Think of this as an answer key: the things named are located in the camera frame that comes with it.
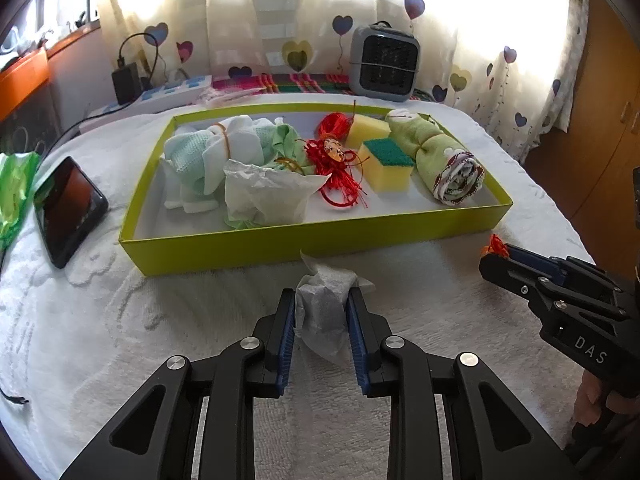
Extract plain yellow sponge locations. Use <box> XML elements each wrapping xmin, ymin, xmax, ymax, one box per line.
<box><xmin>346</xmin><ymin>114</ymin><xmax>392</xmax><ymax>151</ymax></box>

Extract white tissue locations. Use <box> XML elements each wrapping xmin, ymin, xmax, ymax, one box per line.
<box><xmin>222</xmin><ymin>159</ymin><xmax>319</xmax><ymax>225</ymax></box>

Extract black charging cable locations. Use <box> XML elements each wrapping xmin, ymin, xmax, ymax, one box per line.
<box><xmin>0</xmin><ymin>102</ymin><xmax>131</xmax><ymax>407</ymax></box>

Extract pink patterned plastic bag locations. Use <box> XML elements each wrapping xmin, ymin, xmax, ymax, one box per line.
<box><xmin>197</xmin><ymin>85</ymin><xmax>268</xmax><ymax>106</ymax></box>

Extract white blue power strip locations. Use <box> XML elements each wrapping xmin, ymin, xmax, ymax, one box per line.
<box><xmin>90</xmin><ymin>74</ymin><xmax>213</xmax><ymax>121</ymax></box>

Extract yellow sponge with green scourer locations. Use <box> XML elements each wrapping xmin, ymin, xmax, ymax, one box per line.
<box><xmin>357</xmin><ymin>138</ymin><xmax>417</xmax><ymax>194</ymax></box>

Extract green towel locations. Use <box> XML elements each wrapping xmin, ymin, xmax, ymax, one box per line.
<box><xmin>387</xmin><ymin>108</ymin><xmax>487</xmax><ymax>206</ymax></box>

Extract red tassel knot ornament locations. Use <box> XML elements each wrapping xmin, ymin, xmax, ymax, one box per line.
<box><xmin>299</xmin><ymin>112</ymin><xmax>371</xmax><ymax>209</ymax></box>

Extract green cardboard box tray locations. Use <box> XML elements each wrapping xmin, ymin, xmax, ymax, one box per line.
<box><xmin>118</xmin><ymin>102</ymin><xmax>514</xmax><ymax>277</ymax></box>

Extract green microfibre cloth bundle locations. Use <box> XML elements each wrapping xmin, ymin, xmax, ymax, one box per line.
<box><xmin>220</xmin><ymin>117</ymin><xmax>321</xmax><ymax>231</ymax></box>

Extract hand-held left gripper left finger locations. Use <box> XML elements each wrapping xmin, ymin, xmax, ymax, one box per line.
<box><xmin>59</xmin><ymin>287</ymin><xmax>297</xmax><ymax>480</ymax></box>

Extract black power adapter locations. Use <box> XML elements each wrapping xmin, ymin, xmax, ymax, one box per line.
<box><xmin>111</xmin><ymin>32</ymin><xmax>168</xmax><ymax>106</ymax></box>

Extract green wet wipes packet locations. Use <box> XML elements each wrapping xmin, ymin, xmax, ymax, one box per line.
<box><xmin>0</xmin><ymin>152</ymin><xmax>42</xmax><ymax>251</ymax></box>

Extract brown wooden wardrobe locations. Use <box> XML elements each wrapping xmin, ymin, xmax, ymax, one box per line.
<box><xmin>525</xmin><ymin>0</ymin><xmax>640</xmax><ymax>241</ymax></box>

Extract shelf clutter pile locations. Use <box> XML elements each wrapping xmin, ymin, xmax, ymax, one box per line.
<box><xmin>0</xmin><ymin>22</ymin><xmax>56</xmax><ymax>58</ymax></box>

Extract black smartphone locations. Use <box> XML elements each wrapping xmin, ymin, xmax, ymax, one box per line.
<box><xmin>32</xmin><ymin>156</ymin><xmax>109</xmax><ymax>269</ymax></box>

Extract colourful plaid blanket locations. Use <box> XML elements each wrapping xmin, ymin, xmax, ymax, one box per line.
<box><xmin>212</xmin><ymin>72</ymin><xmax>358</xmax><ymax>96</ymax></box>

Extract heart print curtain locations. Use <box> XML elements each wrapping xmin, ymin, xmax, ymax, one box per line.
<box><xmin>100</xmin><ymin>0</ymin><xmax>591</xmax><ymax>161</ymax></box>

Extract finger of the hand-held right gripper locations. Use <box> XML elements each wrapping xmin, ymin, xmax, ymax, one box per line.
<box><xmin>505</xmin><ymin>244</ymin><xmax>621</xmax><ymax>291</ymax></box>
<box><xmin>478</xmin><ymin>252</ymin><xmax>628</xmax><ymax>321</ymax></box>

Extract grey fan heater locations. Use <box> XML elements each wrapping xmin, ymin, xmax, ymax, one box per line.
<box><xmin>348</xmin><ymin>22</ymin><xmax>421</xmax><ymax>97</ymax></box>

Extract white mint sock bundle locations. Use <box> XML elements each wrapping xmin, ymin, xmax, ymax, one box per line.
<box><xmin>162</xmin><ymin>116</ymin><xmax>273</xmax><ymax>196</ymax></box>

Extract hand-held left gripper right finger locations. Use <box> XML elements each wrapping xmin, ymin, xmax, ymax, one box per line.
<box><xmin>346</xmin><ymin>287</ymin><xmax>581</xmax><ymax>480</ymax></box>

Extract person's right hand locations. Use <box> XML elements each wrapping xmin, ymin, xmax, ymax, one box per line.
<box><xmin>574</xmin><ymin>374</ymin><xmax>640</xmax><ymax>428</ymax></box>

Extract orange shelf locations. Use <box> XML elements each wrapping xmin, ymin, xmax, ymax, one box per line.
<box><xmin>0</xmin><ymin>25</ymin><xmax>103</xmax><ymax>121</ymax></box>

